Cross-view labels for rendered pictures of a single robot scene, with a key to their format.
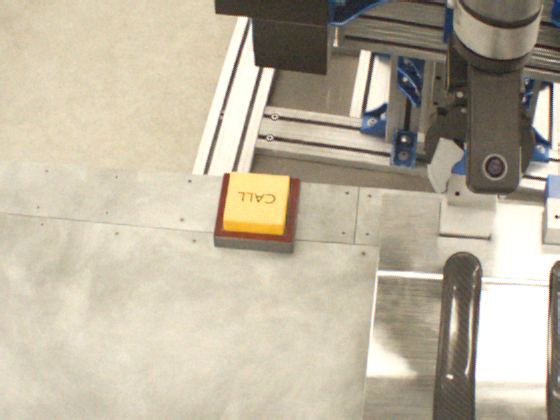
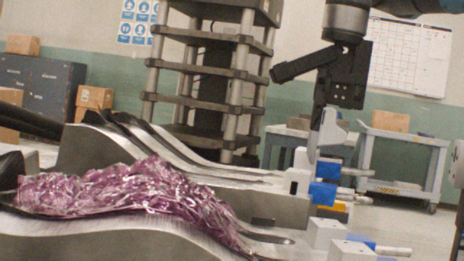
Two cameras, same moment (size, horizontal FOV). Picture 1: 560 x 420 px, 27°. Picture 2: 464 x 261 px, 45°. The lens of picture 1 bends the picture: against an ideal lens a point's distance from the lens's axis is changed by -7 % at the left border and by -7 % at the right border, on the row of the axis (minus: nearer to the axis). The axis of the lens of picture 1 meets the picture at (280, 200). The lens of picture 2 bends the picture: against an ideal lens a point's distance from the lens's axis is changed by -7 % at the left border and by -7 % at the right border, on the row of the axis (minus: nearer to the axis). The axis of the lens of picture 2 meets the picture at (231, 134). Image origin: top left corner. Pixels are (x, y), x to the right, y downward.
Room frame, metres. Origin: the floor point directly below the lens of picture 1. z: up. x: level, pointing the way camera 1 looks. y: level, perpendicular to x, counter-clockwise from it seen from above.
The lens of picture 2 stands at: (0.60, -1.14, 1.01)
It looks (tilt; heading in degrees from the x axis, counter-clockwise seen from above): 4 degrees down; 94
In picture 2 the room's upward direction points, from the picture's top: 9 degrees clockwise
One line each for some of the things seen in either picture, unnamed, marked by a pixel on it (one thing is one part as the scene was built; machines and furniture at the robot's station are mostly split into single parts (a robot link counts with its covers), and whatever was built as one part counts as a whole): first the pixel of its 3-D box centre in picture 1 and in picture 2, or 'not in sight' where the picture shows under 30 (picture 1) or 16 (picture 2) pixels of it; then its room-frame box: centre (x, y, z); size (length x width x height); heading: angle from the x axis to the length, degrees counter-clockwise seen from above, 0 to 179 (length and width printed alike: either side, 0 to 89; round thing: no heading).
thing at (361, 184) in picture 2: not in sight; (396, 167); (2.03, 5.60, 0.47); 1.10 x 0.52 x 0.94; 179
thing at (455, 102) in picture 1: (487, 72); (341, 72); (0.69, -0.18, 1.07); 0.09 x 0.08 x 0.12; 173
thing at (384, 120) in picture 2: not in sight; (389, 124); (1.87, 5.64, 0.94); 0.41 x 0.33 x 0.29; 179
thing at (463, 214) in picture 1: (469, 166); (334, 169); (0.70, -0.18, 0.92); 0.13 x 0.05 x 0.05; 172
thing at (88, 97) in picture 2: not in sight; (106, 120); (-1.60, 6.30, 0.42); 0.86 x 0.33 x 0.83; 172
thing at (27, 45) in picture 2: not in sight; (23, 45); (-3.01, 6.41, 1.26); 0.42 x 0.33 x 0.29; 172
